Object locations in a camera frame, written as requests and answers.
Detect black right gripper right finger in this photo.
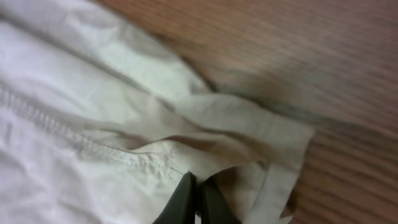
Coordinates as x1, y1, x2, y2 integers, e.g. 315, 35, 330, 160
198, 177, 241, 224

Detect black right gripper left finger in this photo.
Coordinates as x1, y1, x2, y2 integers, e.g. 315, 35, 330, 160
153, 172, 196, 224

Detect beige shorts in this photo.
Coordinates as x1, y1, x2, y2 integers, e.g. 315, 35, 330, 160
1, 1, 314, 223

